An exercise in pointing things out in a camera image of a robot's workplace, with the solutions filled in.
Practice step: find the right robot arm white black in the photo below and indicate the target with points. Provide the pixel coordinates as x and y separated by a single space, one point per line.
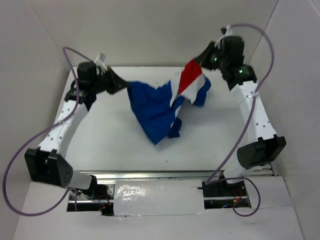
258 144

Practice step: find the blue white red jacket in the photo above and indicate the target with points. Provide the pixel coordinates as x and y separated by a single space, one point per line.
156 109

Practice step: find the white foil covered panel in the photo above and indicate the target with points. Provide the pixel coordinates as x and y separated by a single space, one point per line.
158 198

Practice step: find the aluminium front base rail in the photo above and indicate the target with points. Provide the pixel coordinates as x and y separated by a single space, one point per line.
148 175

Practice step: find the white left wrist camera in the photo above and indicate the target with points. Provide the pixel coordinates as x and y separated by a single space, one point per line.
100 61

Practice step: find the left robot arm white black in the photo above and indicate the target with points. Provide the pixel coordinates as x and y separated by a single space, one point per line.
47 163

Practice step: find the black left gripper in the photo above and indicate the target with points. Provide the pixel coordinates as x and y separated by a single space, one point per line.
117 84

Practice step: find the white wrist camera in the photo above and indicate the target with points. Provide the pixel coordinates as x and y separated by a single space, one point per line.
100 61
226 31

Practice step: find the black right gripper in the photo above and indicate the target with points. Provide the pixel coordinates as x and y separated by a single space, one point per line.
203 58

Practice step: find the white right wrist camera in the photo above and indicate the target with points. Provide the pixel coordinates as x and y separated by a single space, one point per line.
226 31

